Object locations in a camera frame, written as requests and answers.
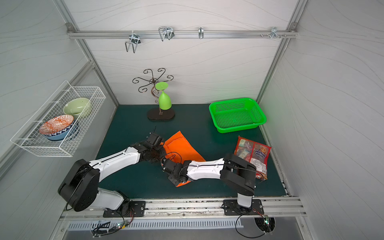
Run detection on orange shorts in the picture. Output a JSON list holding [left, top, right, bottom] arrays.
[[163, 131, 206, 183]]

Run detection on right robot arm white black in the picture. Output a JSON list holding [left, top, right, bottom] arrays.
[[161, 155, 258, 209]]

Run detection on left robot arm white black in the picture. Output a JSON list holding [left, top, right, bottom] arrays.
[[58, 133, 166, 212]]

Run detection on dark metal scroll cup stand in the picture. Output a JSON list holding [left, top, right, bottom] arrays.
[[132, 68, 176, 121]]

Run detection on green plastic goblet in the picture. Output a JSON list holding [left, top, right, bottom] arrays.
[[155, 82, 172, 111]]

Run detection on green plastic basket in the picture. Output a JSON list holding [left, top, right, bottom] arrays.
[[209, 98, 267, 134]]

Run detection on white vent grille strip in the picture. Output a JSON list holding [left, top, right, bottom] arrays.
[[67, 218, 244, 231]]

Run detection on red snack packet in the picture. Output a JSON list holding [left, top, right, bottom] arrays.
[[235, 136, 272, 181]]

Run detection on pale green bowl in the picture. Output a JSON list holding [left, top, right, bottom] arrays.
[[63, 98, 92, 120]]

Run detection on blue bowl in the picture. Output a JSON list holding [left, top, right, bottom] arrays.
[[43, 122, 78, 141]]

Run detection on orange patterned bowl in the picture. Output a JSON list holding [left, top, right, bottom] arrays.
[[39, 115, 75, 135]]

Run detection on double metal hook left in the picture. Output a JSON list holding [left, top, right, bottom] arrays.
[[125, 32, 141, 53]]

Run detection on double metal hook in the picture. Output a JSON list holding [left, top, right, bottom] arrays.
[[125, 32, 141, 53], [158, 27, 175, 42]]

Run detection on double metal hook middle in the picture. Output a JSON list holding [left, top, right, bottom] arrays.
[[158, 27, 175, 42]]

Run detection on small metal hook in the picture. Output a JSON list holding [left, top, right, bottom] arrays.
[[198, 27, 204, 39]]

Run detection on metal hook right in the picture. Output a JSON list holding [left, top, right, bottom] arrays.
[[260, 28, 287, 39]]

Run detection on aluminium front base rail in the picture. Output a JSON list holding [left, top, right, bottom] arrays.
[[59, 196, 307, 221]]

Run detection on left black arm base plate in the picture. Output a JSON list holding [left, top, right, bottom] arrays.
[[103, 200, 146, 218]]

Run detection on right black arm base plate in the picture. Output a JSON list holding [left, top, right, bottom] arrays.
[[221, 199, 265, 216]]

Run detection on right base black cable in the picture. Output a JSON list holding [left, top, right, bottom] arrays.
[[234, 213, 268, 240]]

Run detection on left base cable bundle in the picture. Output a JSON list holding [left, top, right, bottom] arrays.
[[91, 206, 135, 238]]

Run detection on white wire wall basket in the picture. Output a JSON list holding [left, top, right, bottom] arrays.
[[11, 81, 106, 157]]

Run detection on round floor cable port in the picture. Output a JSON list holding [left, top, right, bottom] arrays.
[[255, 216, 276, 233]]

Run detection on aluminium top rail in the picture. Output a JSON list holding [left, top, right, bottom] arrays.
[[68, 29, 299, 40]]

